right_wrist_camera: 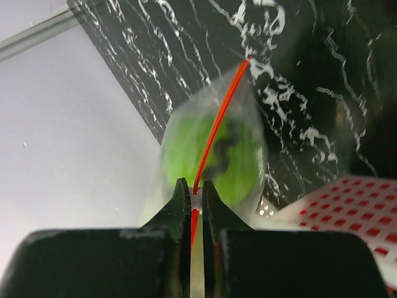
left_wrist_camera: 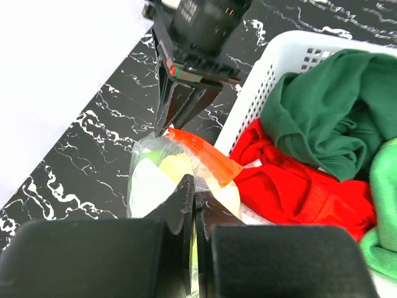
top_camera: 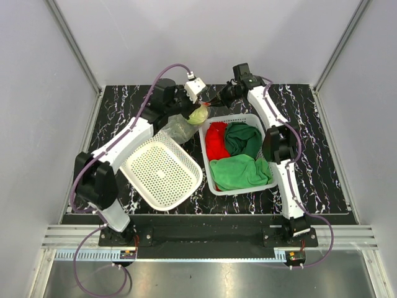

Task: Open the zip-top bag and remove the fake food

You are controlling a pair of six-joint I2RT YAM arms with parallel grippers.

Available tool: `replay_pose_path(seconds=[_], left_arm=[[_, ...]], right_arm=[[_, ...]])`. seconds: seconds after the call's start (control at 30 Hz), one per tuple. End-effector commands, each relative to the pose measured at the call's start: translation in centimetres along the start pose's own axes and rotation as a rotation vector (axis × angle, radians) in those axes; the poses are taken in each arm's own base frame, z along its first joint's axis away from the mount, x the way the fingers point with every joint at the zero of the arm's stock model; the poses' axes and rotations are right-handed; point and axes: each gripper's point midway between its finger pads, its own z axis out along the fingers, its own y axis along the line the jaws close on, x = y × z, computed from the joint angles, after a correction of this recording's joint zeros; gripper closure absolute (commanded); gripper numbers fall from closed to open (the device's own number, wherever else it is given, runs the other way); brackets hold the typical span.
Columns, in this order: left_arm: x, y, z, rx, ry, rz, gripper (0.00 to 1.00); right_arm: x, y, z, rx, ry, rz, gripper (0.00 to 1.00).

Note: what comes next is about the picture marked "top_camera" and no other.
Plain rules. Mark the light green towel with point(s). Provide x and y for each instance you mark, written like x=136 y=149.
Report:
x=240 y=172

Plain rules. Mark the clear zip top bag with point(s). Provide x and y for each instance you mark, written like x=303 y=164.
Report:
x=179 y=129

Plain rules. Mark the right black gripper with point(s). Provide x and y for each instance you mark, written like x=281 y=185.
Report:
x=218 y=100

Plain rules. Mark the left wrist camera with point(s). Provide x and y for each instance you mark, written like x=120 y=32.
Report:
x=194 y=87

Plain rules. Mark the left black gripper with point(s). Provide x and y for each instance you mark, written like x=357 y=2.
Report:
x=191 y=107

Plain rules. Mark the white basket with cloths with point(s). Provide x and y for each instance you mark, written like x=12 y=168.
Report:
x=249 y=119

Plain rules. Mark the empty white perforated basket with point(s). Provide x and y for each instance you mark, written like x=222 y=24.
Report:
x=162 y=172

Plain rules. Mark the red cloth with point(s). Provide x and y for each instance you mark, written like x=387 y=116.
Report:
x=215 y=141

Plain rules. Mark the white slotted cable duct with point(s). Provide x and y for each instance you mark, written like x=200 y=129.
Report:
x=91 y=255

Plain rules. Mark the dark green cloth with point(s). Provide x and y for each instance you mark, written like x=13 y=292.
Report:
x=242 y=139

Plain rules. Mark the green fake cabbage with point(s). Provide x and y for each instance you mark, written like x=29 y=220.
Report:
x=198 y=116

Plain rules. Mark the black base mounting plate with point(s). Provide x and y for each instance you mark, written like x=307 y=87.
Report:
x=268 y=236

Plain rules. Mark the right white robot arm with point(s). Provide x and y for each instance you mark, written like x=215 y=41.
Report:
x=281 y=146

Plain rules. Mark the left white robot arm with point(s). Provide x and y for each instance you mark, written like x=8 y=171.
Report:
x=95 y=174

